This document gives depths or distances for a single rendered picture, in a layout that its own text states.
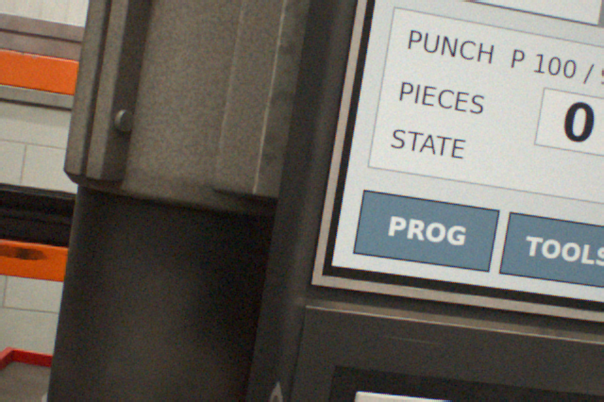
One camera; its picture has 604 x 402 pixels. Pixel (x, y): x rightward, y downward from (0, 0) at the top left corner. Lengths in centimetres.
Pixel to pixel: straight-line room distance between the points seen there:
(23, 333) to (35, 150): 73
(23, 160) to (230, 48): 436
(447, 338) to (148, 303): 16
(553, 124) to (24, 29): 194
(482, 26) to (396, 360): 12
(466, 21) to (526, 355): 12
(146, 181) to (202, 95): 4
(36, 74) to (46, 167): 258
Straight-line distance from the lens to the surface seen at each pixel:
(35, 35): 235
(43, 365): 169
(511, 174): 45
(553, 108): 45
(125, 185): 54
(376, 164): 43
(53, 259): 235
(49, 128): 487
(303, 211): 43
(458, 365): 45
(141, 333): 55
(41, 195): 240
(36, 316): 496
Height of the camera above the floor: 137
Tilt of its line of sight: 4 degrees down
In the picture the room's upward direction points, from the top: 9 degrees clockwise
